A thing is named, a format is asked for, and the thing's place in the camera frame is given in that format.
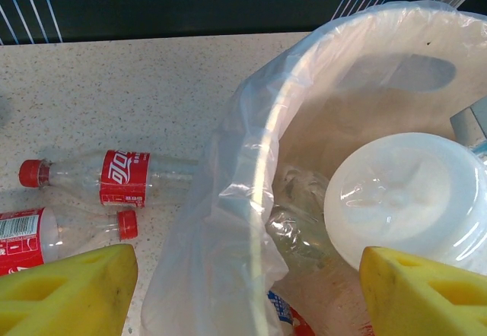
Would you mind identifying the bin with clear plastic liner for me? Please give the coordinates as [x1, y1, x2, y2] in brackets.
[140, 0, 487, 336]

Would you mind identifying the white plastic bin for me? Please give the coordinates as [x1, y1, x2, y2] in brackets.
[243, 7, 487, 336]

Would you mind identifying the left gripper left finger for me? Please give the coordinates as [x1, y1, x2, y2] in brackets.
[0, 242, 138, 336]

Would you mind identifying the grey box-shaped object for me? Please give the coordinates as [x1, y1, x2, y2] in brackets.
[448, 98, 487, 144]

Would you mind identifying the cola bottle red label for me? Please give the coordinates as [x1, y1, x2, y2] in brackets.
[18, 148, 201, 208]

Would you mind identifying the clear bottle red green label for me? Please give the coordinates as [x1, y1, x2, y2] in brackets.
[264, 163, 338, 336]

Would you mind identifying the clear ribbed bottle green cap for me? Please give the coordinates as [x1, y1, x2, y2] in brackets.
[323, 132, 487, 273]

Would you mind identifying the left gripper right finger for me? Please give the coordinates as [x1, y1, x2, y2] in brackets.
[359, 246, 487, 336]

